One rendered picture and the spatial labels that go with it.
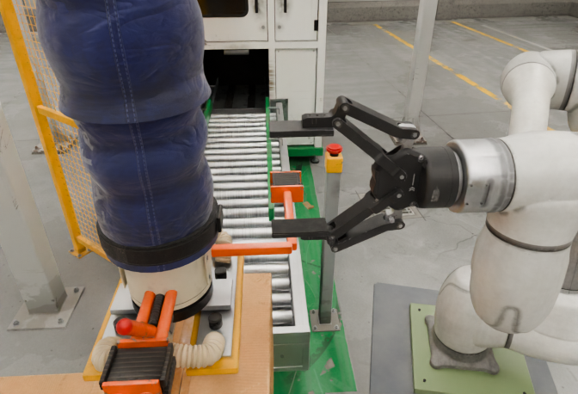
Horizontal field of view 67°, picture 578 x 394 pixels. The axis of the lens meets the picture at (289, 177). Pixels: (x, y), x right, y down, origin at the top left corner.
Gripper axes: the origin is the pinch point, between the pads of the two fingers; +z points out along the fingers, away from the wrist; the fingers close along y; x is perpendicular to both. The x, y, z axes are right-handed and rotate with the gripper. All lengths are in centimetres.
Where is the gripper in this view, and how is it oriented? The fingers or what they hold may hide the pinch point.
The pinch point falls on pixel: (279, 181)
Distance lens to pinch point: 51.7
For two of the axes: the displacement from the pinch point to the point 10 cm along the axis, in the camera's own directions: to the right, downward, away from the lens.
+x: -0.6, -5.0, 8.7
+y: 0.0, 8.7, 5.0
